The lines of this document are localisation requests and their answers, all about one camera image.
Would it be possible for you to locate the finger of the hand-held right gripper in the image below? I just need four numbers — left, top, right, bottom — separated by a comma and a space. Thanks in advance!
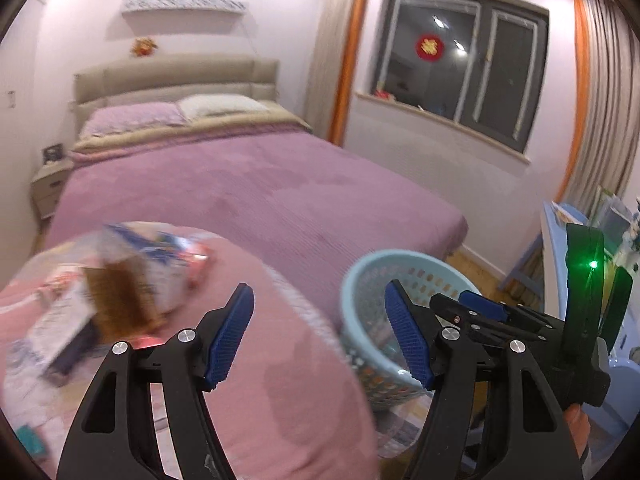
459, 289, 564, 344
429, 294, 527, 349

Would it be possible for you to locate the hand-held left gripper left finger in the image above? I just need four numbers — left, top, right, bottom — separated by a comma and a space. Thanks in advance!
56, 283, 256, 480

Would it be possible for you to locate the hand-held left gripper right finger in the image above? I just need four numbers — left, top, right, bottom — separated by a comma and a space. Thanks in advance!
383, 280, 584, 480

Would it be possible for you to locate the light blue plastic basket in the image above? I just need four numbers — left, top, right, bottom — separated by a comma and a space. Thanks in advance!
340, 250, 483, 398

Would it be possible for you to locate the red snack wrapper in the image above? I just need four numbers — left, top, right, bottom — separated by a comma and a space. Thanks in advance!
184, 241, 212, 288

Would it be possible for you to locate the brown snack packet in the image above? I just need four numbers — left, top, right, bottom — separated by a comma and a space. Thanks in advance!
82, 255, 171, 342

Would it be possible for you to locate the white cardboard box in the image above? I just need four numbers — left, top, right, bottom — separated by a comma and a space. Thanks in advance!
24, 280, 103, 387

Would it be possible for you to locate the teal small packet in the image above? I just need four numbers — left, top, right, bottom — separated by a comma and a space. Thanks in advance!
15, 422, 49, 457

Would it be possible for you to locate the light blue desk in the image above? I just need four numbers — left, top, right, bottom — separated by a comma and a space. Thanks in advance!
541, 200, 593, 323

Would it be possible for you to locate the patterned floor rug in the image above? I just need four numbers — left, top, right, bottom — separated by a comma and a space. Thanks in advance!
372, 390, 438, 461

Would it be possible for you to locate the stack of books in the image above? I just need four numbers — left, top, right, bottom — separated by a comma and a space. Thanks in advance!
590, 185, 636, 243

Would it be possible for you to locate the bed with pink cover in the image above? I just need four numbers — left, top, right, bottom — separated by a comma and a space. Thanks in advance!
42, 132, 471, 333

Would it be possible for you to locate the beige orange curtain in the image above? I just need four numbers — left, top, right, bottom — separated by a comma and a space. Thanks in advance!
305, 0, 374, 147
554, 0, 640, 211

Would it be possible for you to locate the beige folded blanket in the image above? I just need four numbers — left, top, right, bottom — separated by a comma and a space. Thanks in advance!
70, 102, 314, 163

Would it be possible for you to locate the white dotted pillow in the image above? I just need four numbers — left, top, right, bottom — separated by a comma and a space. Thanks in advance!
176, 93, 272, 122

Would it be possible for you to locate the grey framed window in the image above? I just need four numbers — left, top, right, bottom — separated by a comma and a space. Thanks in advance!
372, 0, 551, 155

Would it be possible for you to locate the beige nightstand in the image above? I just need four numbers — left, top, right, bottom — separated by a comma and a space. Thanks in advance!
31, 156, 76, 221

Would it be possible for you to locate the purple pillow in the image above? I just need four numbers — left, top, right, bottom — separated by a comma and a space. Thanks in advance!
81, 101, 188, 139

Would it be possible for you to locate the red round window decoration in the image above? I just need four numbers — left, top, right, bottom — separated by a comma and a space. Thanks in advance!
414, 32, 445, 64

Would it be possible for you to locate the beige upholstered bed headboard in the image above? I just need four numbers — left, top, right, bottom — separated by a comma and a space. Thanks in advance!
73, 57, 280, 133

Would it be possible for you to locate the orange plush toy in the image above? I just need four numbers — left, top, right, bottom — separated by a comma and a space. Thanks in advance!
130, 36, 160, 59

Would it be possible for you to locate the white cutout wall shelf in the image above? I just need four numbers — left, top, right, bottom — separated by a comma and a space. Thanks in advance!
121, 0, 249, 17

